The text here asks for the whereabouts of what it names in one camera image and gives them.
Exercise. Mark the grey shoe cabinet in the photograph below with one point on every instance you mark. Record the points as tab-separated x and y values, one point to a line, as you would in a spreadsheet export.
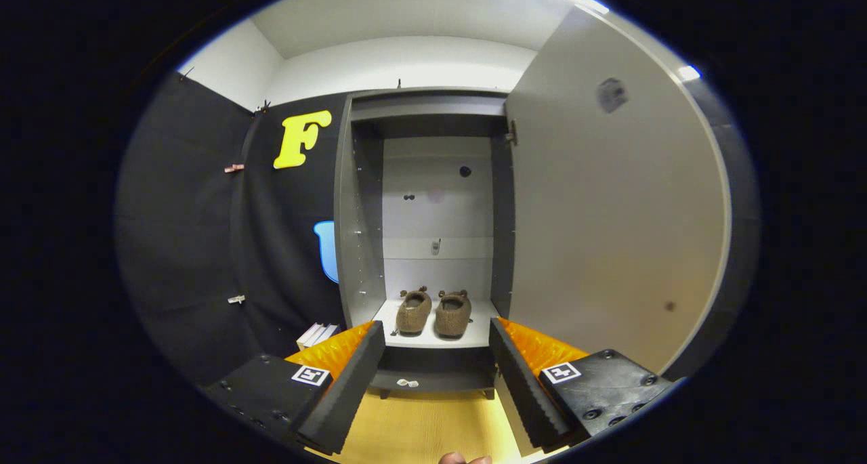
352	247

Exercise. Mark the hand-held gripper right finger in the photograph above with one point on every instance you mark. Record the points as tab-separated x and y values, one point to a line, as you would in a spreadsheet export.
525	389

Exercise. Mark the small ceiling light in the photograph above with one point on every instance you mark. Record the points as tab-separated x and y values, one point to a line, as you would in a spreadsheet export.
689	72

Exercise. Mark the black backdrop cloth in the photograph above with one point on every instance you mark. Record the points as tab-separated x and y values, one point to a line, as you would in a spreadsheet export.
183	213

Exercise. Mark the white cover book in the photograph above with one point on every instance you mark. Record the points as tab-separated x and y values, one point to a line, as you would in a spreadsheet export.
310	335

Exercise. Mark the brown fuzzy shoe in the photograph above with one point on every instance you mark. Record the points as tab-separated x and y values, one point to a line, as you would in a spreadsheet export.
452	315
413	313

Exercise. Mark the white cabinet shelf board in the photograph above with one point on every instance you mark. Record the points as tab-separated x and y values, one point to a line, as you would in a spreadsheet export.
433	341

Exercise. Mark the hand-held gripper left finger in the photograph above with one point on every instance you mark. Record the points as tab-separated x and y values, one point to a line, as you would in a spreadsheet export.
349	389

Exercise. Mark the metal door hinge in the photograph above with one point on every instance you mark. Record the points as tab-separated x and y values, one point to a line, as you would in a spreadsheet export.
511	132

